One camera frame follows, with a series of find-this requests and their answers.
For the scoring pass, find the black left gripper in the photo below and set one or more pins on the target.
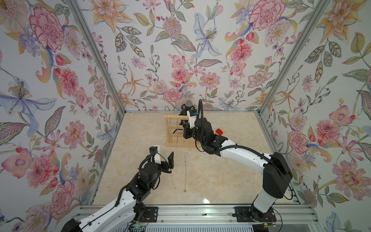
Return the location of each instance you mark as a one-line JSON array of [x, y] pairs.
[[166, 167]]

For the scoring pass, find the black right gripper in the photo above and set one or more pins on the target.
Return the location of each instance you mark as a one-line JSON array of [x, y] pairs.
[[188, 130]]

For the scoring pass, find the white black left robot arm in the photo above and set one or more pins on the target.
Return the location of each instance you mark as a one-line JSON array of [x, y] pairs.
[[128, 207]]

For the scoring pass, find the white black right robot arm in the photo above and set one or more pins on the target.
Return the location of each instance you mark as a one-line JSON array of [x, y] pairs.
[[276, 173]]

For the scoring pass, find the wooden jewelry display stand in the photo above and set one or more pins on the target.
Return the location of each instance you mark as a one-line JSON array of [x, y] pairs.
[[174, 131]]

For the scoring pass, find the red toy brick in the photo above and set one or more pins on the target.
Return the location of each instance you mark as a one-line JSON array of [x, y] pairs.
[[219, 131]]

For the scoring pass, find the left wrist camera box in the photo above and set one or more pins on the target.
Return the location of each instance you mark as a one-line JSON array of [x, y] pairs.
[[154, 155]]

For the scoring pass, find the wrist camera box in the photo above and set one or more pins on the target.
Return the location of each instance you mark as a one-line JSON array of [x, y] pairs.
[[154, 155], [192, 117]]

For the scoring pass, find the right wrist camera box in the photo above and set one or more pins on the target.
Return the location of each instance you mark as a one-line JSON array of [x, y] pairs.
[[192, 117]]

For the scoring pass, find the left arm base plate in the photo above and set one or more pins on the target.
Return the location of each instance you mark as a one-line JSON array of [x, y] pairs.
[[146, 214]]

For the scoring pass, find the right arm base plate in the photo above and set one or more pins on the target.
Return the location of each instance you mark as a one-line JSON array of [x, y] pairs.
[[249, 214]]

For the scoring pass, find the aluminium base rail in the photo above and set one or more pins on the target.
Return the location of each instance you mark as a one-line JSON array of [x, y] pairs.
[[218, 218]]

